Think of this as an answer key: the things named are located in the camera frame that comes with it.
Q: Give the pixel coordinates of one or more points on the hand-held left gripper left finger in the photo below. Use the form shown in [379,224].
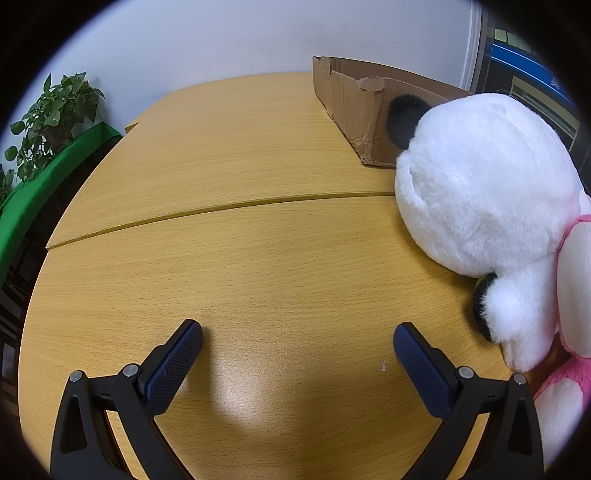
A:
[173,364]

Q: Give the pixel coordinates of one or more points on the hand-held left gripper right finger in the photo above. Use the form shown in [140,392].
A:
[425,369]

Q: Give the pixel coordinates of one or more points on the white panda plush pink outfit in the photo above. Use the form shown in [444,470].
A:
[480,184]

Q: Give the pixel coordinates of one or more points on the brown cardboard box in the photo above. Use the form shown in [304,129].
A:
[351,106]

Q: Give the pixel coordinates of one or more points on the green partition panel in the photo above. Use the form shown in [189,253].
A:
[46,184]

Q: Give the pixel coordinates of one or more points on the green potted plant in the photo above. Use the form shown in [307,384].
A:
[55,115]

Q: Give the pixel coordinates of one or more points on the glass partition with blue band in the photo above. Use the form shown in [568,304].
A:
[521,60]

